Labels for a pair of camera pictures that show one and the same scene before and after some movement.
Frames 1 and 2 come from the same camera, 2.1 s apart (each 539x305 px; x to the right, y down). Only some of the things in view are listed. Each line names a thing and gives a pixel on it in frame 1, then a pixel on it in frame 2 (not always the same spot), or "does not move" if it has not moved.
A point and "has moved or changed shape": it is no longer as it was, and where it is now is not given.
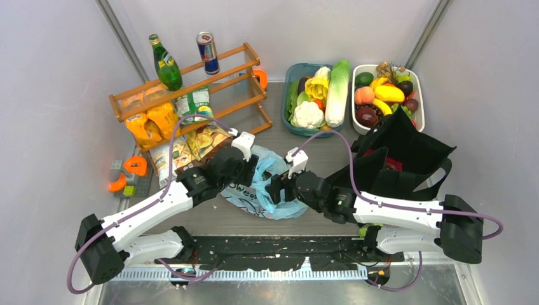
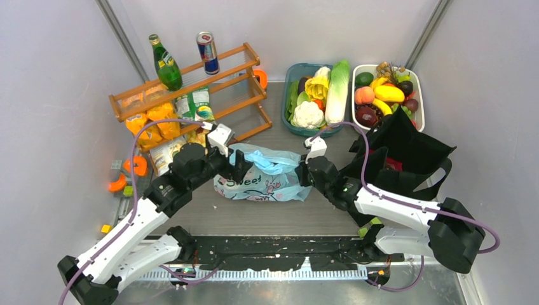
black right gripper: (278, 183) -> (301, 171)
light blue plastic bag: (256, 199) has moved or changed shape
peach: (364, 95) does not move
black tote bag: (393, 156) does not move
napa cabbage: (337, 96) does not move
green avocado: (363, 79) does not move
